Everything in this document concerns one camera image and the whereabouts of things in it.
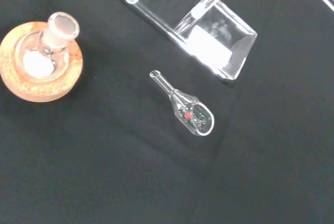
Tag clear glass weighing funnel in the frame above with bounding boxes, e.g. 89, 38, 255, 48
149, 70, 216, 136

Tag clear acrylic funnel stand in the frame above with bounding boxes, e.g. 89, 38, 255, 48
88, 0, 334, 81

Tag black bench cloth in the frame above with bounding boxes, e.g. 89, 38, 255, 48
0, 0, 334, 224

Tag round-bottom glass flask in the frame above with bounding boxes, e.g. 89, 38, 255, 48
15, 11, 80, 83

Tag round cork ring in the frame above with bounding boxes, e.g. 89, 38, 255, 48
0, 21, 85, 103

